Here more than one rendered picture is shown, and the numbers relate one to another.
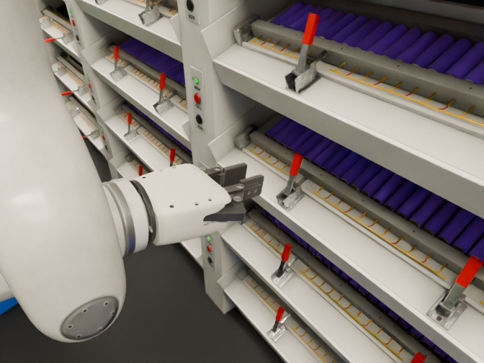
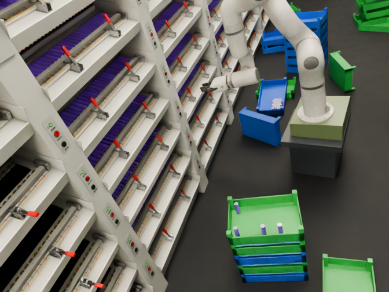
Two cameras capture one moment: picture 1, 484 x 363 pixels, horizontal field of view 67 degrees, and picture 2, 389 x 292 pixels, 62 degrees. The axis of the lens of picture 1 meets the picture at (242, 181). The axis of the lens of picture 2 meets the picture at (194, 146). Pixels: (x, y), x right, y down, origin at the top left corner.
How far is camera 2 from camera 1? 1.94 m
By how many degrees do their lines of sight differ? 81
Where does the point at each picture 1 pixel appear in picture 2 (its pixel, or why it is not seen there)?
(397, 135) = (194, 58)
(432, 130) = (191, 55)
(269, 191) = (191, 104)
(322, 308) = (204, 116)
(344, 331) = (207, 112)
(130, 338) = (239, 196)
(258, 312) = (205, 156)
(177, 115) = (167, 141)
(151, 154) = (166, 194)
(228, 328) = (212, 177)
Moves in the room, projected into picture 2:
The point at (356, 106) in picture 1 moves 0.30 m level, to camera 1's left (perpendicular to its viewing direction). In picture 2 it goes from (188, 62) to (217, 76)
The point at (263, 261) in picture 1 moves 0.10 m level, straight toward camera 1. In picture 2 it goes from (198, 132) to (212, 124)
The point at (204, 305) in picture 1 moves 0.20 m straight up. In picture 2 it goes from (209, 188) to (202, 166)
